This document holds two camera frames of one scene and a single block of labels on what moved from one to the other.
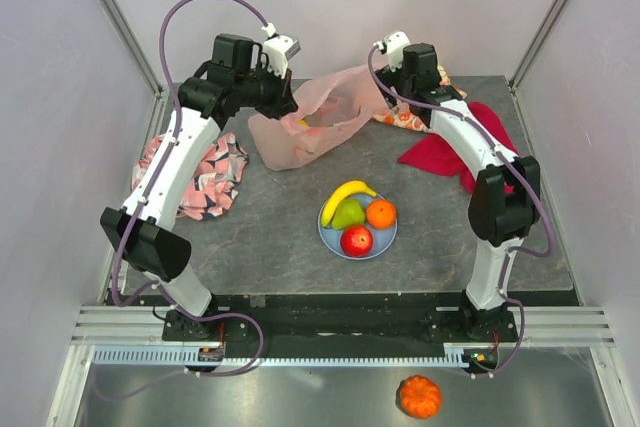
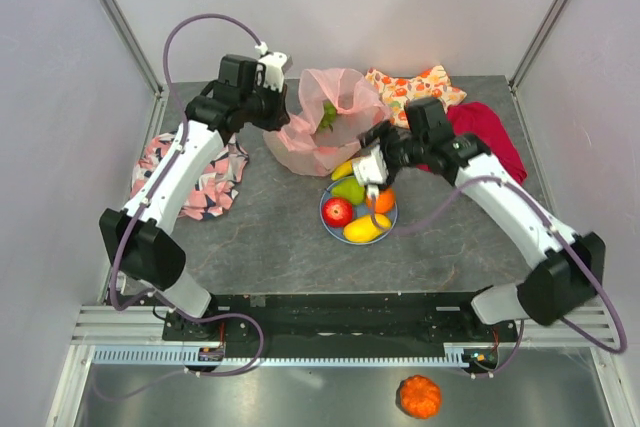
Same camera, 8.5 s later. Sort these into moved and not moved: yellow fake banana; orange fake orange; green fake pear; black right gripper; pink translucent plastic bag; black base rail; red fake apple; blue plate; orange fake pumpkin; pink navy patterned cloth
Moved: pink translucent plastic bag; orange fake orange; blue plate; yellow fake banana; black right gripper; green fake pear; red fake apple
Not moved: orange fake pumpkin; pink navy patterned cloth; black base rail
